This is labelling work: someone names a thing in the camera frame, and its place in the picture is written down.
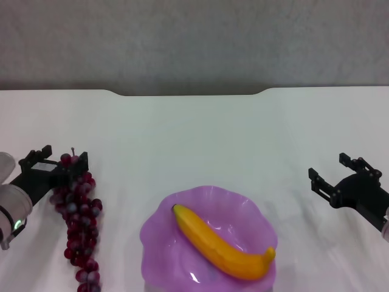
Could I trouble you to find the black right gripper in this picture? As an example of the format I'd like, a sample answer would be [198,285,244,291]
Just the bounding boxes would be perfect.
[308,151,389,232]

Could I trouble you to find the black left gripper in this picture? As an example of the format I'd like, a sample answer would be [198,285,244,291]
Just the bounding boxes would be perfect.
[9,145,89,208]

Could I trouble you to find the dark red grape bunch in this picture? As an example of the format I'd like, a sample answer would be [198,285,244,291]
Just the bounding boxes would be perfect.
[49,147,103,292]

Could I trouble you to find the yellow toy banana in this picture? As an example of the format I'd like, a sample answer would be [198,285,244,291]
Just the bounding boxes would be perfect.
[171,204,277,281]

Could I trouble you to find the purple wavy plastic plate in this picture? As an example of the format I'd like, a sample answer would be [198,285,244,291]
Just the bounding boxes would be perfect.
[139,185,279,290]

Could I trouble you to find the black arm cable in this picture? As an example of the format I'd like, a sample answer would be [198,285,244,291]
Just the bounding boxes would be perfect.
[0,217,27,251]

